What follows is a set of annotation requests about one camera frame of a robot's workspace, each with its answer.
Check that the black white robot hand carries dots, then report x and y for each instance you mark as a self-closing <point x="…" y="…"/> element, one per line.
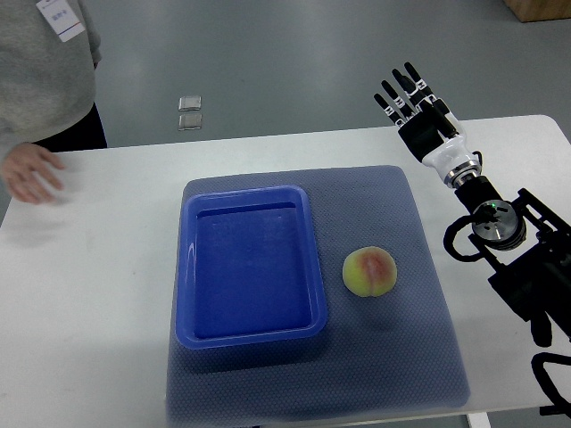
<point x="429" y="129"/>

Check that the person's bare hand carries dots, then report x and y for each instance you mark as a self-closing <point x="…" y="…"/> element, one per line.
<point x="27" y="172"/>

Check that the yellow red peach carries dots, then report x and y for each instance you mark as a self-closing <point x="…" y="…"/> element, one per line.
<point x="369" y="272"/>

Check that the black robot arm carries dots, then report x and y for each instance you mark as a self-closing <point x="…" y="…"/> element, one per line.
<point x="528" y="246"/>

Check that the lower metal floor plate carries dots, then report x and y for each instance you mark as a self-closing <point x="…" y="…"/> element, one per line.
<point x="190" y="121"/>

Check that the metal floor plate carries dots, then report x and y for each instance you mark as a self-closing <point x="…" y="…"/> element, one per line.
<point x="190" y="121"/>
<point x="190" y="103"/>

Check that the upper metal floor plate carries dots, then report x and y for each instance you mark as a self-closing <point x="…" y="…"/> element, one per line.
<point x="190" y="103"/>

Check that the person in grey sweater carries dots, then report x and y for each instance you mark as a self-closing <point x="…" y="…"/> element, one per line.
<point x="47" y="86"/>

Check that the white name badge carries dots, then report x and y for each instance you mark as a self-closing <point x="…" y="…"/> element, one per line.
<point x="61" y="18"/>

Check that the wooden box corner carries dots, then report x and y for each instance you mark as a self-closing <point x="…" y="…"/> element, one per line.
<point x="539" y="10"/>

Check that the grey blue mat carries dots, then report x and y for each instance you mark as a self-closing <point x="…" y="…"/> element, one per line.
<point x="392" y="353"/>

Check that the blue plastic tray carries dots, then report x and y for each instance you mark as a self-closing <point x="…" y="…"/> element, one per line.
<point x="248" y="269"/>

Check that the white table leg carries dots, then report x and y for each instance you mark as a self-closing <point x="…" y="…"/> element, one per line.
<point x="478" y="420"/>

